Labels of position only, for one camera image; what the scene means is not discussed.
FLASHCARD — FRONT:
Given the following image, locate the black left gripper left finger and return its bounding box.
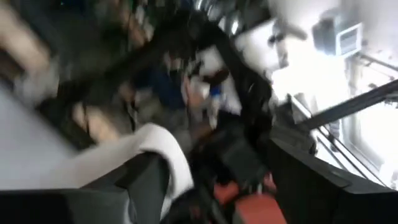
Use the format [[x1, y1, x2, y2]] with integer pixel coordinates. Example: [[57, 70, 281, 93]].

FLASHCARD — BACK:
[[83, 152, 170, 224]]

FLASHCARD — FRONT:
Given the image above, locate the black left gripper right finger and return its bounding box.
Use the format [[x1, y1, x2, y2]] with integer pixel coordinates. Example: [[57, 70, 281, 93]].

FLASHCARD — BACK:
[[269, 136, 389, 224]]

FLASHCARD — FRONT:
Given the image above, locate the plain white t-shirt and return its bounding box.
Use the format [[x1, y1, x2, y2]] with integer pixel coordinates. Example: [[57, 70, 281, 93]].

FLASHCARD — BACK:
[[46, 123, 195, 218]]

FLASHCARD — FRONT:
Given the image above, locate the black aluminium table frame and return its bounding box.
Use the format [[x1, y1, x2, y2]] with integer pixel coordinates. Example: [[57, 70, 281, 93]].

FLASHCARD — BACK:
[[297, 79, 398, 187]]

